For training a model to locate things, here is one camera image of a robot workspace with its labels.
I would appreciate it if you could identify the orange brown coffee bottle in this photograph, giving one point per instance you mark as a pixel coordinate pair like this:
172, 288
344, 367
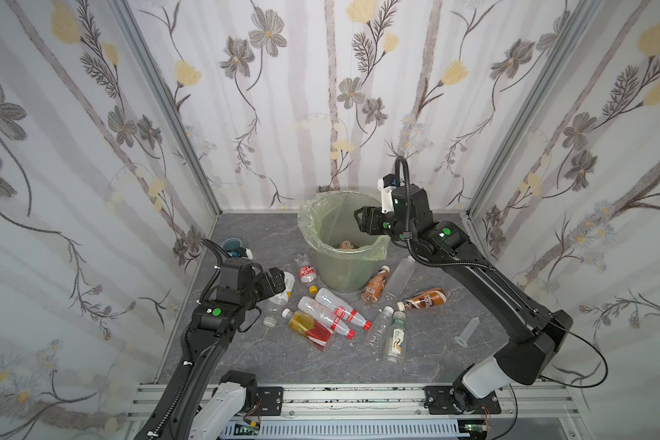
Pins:
372, 292

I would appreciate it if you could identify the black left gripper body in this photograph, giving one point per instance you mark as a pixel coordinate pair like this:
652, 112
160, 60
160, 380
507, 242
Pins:
273, 280

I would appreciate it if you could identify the clear bottle red cap lower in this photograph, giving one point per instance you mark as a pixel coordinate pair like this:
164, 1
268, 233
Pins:
325, 317

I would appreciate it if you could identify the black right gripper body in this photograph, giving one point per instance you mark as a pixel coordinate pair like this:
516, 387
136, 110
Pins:
369, 221

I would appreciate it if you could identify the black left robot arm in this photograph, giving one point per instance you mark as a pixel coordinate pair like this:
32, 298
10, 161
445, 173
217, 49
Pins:
204, 341

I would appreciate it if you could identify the red label yellow cap bottle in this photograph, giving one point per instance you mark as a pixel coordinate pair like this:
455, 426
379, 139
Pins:
306, 273

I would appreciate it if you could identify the clear crushed water bottle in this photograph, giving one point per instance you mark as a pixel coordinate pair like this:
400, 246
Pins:
378, 330

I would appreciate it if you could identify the teal ceramic cup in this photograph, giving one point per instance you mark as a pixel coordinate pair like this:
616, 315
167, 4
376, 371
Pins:
230, 244

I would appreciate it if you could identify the brown swirl coffee bottle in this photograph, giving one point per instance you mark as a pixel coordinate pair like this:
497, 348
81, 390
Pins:
427, 299

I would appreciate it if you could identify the green plastic bin liner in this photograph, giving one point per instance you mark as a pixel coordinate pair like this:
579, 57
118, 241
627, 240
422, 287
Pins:
328, 219

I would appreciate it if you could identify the frosted clear square bottle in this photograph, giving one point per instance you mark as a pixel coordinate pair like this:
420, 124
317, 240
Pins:
398, 279

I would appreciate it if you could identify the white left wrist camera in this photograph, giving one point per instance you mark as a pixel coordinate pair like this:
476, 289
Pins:
242, 252

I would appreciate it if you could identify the clear bottle red cap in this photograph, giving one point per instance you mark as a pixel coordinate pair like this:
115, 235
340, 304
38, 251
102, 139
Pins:
325, 317
342, 309

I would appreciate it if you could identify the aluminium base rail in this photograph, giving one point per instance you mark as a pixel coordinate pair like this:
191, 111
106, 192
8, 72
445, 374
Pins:
364, 411

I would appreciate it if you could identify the clear bottle red cap upper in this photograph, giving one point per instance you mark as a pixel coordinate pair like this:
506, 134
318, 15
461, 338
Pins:
342, 309

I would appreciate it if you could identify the green label water bottle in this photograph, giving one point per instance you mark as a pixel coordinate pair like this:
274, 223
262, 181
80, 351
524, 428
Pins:
394, 349

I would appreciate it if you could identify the green mesh waste bin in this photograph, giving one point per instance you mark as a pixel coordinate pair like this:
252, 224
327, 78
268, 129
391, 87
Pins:
344, 276

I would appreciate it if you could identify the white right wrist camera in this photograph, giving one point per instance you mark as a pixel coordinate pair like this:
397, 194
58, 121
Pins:
387, 185

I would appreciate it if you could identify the yellow red label tea bottle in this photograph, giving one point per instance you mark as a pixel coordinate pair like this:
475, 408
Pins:
307, 327

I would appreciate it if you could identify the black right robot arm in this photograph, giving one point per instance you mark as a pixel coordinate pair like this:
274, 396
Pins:
535, 333

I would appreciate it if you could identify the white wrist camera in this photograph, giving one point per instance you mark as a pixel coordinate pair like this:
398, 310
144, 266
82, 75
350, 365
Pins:
242, 252
387, 185

